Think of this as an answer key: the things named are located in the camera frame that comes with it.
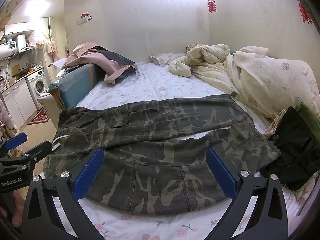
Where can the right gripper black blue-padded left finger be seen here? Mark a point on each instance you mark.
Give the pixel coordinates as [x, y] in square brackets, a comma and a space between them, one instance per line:
[40, 216]

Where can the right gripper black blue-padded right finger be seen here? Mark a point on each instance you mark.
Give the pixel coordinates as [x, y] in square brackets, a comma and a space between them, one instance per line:
[257, 209]

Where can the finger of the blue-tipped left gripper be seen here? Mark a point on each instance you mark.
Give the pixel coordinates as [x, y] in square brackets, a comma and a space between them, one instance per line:
[13, 142]

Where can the camouflage cargo pants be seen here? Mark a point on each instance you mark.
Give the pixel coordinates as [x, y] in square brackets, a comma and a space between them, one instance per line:
[155, 151]

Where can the person's left hand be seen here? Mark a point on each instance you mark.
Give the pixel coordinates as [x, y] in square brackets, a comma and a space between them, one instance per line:
[19, 205]

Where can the red floor mat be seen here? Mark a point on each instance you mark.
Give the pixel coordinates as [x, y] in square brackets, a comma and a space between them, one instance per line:
[40, 117]

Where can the white kitchen cabinets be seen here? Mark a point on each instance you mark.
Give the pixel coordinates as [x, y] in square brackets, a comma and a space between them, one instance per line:
[20, 105]

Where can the white washing machine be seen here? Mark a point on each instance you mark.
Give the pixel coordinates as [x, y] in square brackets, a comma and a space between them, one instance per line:
[37, 85]

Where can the black garment pile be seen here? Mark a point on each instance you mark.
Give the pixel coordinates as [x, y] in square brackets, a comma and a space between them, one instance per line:
[299, 152]

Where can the teal bed footboard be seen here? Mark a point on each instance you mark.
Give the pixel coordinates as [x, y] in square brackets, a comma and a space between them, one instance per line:
[71, 88]

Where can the white water heater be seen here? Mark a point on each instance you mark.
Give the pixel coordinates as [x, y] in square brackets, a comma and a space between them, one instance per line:
[7, 49]

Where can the green folded garment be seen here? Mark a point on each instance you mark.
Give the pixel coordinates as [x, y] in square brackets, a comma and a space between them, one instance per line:
[310, 119]

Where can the pink and black clothes pile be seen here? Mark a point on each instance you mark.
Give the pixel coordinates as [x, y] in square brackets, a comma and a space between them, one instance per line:
[116, 66]

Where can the cream cartoon-print duvet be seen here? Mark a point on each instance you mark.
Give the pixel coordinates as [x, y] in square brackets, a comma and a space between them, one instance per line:
[265, 84]

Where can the white floral bed sheet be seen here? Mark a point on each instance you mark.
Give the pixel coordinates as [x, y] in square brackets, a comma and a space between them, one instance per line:
[149, 82]

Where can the floral pillow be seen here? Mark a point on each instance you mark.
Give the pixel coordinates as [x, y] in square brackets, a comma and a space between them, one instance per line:
[165, 59]

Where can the white wall socket box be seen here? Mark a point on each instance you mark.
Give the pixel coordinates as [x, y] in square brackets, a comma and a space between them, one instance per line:
[85, 17]

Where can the red paper wall ornament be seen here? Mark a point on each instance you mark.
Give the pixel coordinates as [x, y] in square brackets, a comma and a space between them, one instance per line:
[304, 14]

